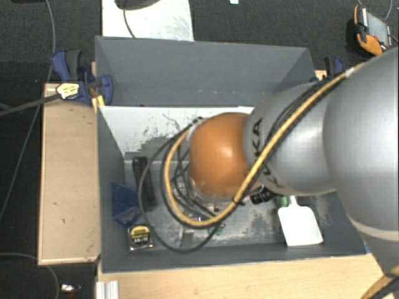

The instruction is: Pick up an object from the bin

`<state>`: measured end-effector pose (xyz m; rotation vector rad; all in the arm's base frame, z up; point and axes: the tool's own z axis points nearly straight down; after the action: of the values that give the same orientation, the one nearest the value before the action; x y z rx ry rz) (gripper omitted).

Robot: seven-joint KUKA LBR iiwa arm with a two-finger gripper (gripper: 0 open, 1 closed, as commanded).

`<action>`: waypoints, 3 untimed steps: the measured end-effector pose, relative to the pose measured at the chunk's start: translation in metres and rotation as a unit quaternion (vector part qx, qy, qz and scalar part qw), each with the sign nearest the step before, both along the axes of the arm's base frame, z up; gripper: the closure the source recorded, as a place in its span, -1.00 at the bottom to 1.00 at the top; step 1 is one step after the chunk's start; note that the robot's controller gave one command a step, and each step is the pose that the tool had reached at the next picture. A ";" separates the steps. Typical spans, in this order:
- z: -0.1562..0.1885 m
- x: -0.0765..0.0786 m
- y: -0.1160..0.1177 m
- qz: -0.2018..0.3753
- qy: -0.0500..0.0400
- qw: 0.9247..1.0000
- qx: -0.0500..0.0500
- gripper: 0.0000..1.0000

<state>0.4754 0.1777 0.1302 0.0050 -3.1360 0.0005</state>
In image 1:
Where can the dark flat block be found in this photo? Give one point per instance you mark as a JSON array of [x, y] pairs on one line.
[[146, 179]]

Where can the white plastic bottle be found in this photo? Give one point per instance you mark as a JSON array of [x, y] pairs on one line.
[[300, 226]]

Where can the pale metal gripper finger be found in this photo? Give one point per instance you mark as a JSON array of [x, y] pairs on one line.
[[188, 238]]

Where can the grey metal bin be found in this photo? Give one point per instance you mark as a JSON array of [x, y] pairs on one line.
[[187, 73]]

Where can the black cylinder on white bracket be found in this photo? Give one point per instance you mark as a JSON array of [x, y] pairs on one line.
[[261, 196]]

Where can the yellow and black tape measure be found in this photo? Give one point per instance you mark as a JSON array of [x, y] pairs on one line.
[[141, 237]]

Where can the pale wood board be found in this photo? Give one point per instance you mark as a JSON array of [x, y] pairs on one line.
[[68, 173]]

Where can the blue clear plastic wedge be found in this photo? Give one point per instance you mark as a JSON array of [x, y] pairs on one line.
[[124, 202]]

